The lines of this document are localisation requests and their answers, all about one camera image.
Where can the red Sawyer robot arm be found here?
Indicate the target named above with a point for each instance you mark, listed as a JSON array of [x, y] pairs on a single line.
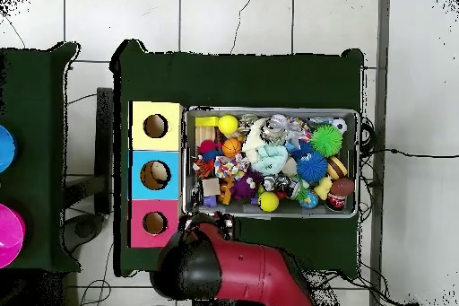
[[251, 270]]

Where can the wooden box with three holes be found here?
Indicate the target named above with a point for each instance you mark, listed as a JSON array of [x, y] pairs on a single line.
[[172, 176]]

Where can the orange toy basketball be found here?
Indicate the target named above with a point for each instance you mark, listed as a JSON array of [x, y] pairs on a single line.
[[231, 147]]

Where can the cream knitted cloth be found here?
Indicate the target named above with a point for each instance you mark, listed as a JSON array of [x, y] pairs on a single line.
[[252, 139]]

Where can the plain yellow ball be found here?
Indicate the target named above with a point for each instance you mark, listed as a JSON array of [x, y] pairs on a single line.
[[228, 124]]

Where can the mint green knitted cloth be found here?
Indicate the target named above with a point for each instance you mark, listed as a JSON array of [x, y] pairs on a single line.
[[269, 159]]

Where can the silver drink can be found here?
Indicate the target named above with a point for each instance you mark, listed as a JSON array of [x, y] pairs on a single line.
[[271, 128]]

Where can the blue spiky puffer ball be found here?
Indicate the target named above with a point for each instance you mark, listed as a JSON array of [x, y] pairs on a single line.
[[312, 166]]

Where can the green spiky puffer ball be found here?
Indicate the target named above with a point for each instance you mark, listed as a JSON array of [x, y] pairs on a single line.
[[326, 140]]

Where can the brown toy football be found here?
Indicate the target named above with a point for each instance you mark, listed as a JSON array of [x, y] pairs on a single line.
[[342, 187]]

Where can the dark green side table cloth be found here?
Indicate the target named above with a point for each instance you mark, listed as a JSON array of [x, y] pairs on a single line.
[[36, 87]]

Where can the blue bowl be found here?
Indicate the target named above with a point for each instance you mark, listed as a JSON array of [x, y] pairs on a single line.
[[5, 148]]

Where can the magenta bowl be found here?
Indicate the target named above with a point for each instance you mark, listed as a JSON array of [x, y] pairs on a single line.
[[9, 234]]

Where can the black frame beside table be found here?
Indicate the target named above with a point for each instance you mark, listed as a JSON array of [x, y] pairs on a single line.
[[104, 123]]

